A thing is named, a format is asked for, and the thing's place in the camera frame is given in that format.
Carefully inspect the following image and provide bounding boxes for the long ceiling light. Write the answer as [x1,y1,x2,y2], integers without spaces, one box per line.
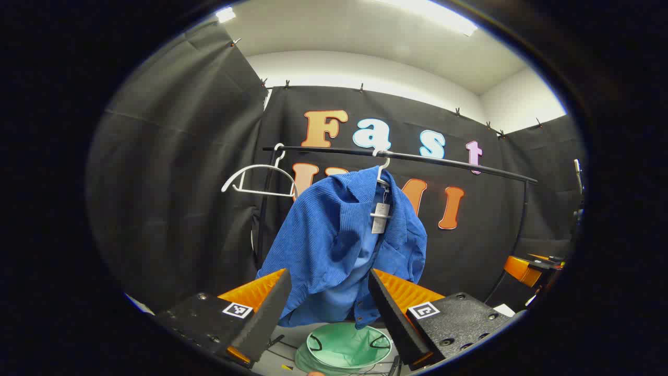
[376,0,479,37]

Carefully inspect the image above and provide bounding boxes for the black backdrop cloth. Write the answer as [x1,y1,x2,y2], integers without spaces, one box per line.
[86,21,586,324]

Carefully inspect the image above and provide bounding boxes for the blue corduroy shirt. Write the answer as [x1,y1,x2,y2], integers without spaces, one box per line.
[256,167,428,331]

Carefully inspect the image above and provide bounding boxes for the black clothes rack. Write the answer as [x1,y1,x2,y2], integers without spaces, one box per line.
[255,145,539,306]

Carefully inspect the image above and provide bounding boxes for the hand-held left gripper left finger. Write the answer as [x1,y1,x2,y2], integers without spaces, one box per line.
[154,268,293,369]

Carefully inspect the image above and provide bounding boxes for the white plastic hanger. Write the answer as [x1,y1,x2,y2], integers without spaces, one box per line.
[372,148,392,189]
[221,144,299,199]

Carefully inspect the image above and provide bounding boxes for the green laundry hamper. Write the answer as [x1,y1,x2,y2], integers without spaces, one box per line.
[294,321,393,376]

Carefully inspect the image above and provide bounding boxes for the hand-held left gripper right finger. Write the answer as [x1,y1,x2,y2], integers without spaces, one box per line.
[367,268,525,372]

